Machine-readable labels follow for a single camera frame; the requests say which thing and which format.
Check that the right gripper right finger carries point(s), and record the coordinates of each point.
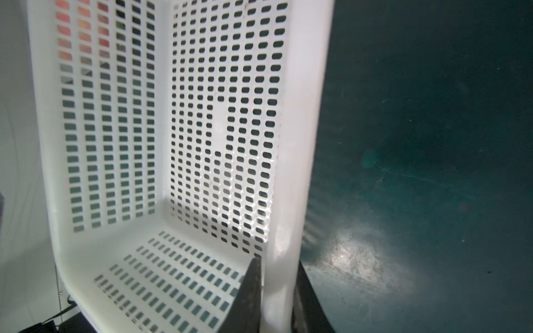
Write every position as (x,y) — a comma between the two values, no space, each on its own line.
(308,315)

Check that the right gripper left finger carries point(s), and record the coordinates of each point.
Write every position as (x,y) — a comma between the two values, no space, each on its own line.
(245,312)

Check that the white plastic perforated basket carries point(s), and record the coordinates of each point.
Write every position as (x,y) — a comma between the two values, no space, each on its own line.
(177,141)

